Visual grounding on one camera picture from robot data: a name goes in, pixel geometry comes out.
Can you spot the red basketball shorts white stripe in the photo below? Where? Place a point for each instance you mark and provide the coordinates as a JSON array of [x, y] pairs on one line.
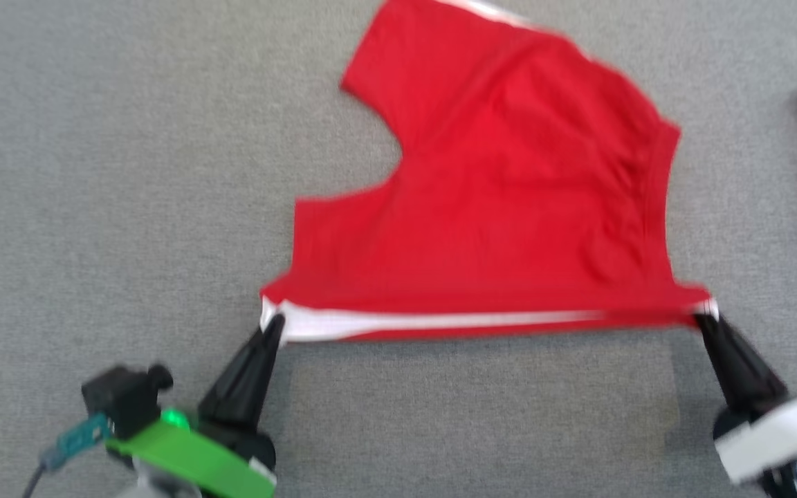
[[509, 207]]

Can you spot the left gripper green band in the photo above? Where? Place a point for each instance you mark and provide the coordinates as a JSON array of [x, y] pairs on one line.
[[198, 456]]

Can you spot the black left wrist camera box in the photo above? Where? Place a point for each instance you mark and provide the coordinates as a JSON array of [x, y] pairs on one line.
[[122, 398]]

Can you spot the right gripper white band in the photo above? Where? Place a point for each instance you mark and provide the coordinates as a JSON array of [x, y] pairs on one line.
[[779, 436]]

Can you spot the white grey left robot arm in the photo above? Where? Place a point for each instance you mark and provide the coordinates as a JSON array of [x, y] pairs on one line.
[[156, 485]]

